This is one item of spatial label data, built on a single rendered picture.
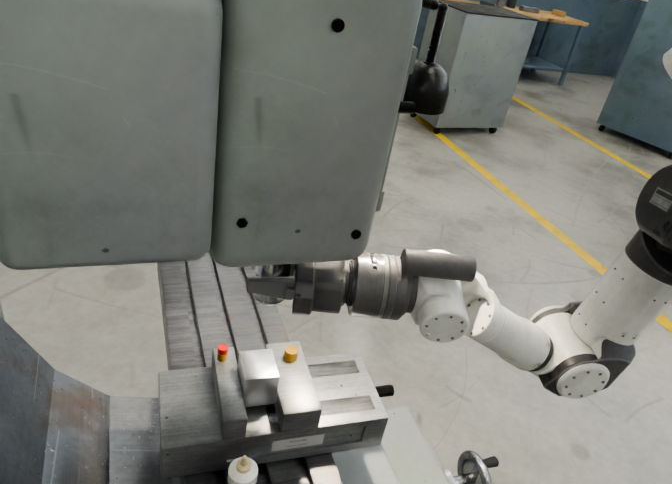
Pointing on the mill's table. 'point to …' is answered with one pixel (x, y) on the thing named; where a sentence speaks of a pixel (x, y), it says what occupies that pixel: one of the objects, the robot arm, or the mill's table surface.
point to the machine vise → (261, 416)
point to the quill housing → (306, 115)
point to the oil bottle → (242, 471)
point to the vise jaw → (295, 391)
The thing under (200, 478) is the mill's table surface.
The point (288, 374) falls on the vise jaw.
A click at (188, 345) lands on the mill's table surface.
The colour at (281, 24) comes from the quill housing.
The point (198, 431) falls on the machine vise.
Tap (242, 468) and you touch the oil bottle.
